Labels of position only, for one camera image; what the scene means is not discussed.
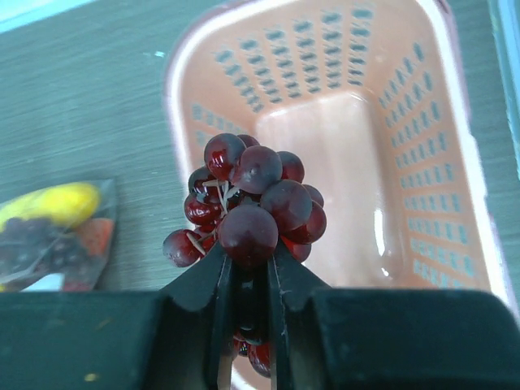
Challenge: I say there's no watermelon slice toy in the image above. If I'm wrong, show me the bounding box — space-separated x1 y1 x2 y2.
64 217 115 292

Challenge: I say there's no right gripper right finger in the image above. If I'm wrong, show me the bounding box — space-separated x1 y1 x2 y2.
267 244 519 389

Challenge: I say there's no clear zip bag orange zipper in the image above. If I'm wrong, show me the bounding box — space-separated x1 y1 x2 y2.
1 180 117 293

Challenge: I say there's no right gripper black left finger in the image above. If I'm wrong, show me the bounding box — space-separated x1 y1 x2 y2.
1 246 233 389

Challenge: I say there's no dark purple grapes toy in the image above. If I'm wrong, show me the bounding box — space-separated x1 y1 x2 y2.
1 218 86 281

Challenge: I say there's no yellow lemon toy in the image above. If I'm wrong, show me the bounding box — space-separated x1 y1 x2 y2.
1 182 102 232

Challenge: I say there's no pink plastic basket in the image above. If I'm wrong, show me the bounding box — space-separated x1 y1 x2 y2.
165 1 517 310

